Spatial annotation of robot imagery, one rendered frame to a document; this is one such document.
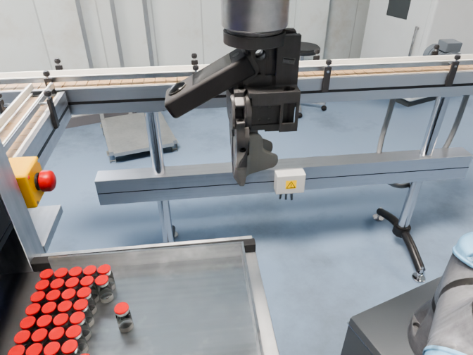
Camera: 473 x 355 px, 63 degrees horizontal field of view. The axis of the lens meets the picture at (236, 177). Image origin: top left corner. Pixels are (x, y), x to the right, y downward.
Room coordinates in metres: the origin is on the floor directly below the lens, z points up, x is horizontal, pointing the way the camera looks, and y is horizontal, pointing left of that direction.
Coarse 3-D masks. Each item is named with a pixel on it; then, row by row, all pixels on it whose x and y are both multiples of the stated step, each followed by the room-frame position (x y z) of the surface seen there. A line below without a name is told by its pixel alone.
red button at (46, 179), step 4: (40, 172) 0.59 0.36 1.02; (44, 172) 0.59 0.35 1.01; (48, 172) 0.59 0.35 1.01; (52, 172) 0.60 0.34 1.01; (40, 176) 0.58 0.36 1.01; (44, 176) 0.58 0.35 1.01; (48, 176) 0.58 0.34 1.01; (52, 176) 0.59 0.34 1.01; (40, 180) 0.57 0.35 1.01; (44, 180) 0.57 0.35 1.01; (48, 180) 0.57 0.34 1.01; (52, 180) 0.58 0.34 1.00; (40, 184) 0.57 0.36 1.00; (44, 184) 0.57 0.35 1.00; (48, 184) 0.57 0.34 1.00; (52, 184) 0.58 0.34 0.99; (40, 188) 0.57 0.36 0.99; (44, 188) 0.57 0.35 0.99; (48, 188) 0.57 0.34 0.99; (52, 188) 0.58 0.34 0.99
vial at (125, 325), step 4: (128, 312) 0.36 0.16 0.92; (116, 316) 0.35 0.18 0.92; (120, 316) 0.35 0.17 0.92; (124, 316) 0.35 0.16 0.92; (128, 316) 0.35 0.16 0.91; (120, 320) 0.35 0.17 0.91; (124, 320) 0.35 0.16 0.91; (128, 320) 0.35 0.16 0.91; (132, 320) 0.36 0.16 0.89; (120, 324) 0.35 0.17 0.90; (124, 324) 0.35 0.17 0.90; (128, 324) 0.35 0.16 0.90; (132, 324) 0.36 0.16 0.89; (120, 328) 0.35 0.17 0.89; (124, 328) 0.35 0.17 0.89; (128, 328) 0.35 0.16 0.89
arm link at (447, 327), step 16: (464, 288) 0.34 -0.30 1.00; (448, 304) 0.32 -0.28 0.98; (464, 304) 0.30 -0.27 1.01; (432, 320) 0.33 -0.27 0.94; (448, 320) 0.29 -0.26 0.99; (464, 320) 0.27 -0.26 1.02; (432, 336) 0.29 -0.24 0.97; (448, 336) 0.27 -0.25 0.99; (464, 336) 0.26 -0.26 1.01; (432, 352) 0.26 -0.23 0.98; (448, 352) 0.25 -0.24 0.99; (464, 352) 0.24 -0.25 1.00
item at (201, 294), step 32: (64, 256) 0.47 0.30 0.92; (96, 256) 0.48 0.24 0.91; (128, 256) 0.48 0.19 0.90; (160, 256) 0.49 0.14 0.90; (192, 256) 0.50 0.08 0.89; (224, 256) 0.50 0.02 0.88; (128, 288) 0.43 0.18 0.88; (160, 288) 0.43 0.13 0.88; (192, 288) 0.43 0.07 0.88; (224, 288) 0.43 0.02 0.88; (96, 320) 0.37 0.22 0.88; (160, 320) 0.37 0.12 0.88; (192, 320) 0.37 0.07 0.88; (224, 320) 0.37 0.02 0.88; (256, 320) 0.35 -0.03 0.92; (96, 352) 0.32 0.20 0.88; (128, 352) 0.32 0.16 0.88; (160, 352) 0.32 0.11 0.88; (192, 352) 0.32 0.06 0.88; (224, 352) 0.32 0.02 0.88; (256, 352) 0.32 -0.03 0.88
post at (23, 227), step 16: (0, 144) 0.52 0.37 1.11; (0, 160) 0.51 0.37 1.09; (0, 176) 0.49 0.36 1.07; (0, 192) 0.47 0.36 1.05; (16, 192) 0.52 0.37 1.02; (16, 208) 0.50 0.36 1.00; (16, 224) 0.48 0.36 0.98; (32, 224) 0.53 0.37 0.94; (16, 240) 0.47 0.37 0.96; (32, 240) 0.51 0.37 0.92; (0, 256) 0.47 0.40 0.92; (16, 256) 0.47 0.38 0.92; (32, 256) 0.49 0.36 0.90; (0, 272) 0.47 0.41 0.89; (16, 272) 0.47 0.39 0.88
